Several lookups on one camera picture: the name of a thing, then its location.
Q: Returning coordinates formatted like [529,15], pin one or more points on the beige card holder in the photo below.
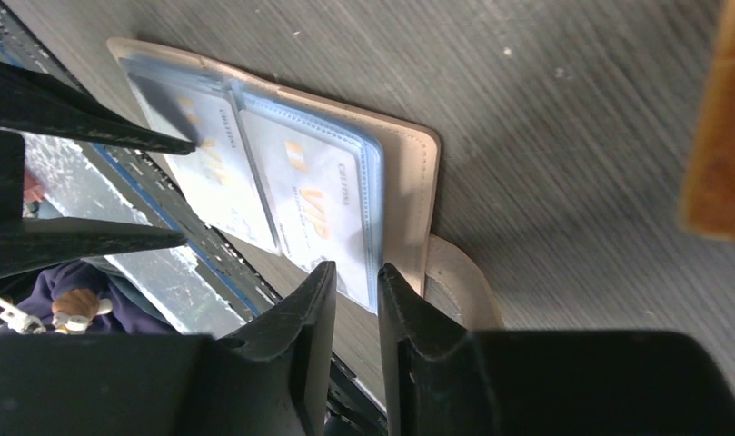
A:
[413,156]

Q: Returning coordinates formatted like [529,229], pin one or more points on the white VIP credit card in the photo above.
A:
[216,179]

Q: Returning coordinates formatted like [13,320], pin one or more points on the orange compartment organizer box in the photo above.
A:
[707,201]

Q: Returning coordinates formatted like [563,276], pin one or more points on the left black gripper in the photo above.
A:
[38,103]

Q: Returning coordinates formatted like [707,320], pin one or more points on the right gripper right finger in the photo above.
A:
[443,379]

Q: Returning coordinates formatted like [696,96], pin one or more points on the person in dark clothing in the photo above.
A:
[78,288]

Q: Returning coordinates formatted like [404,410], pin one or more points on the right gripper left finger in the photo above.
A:
[270,377]

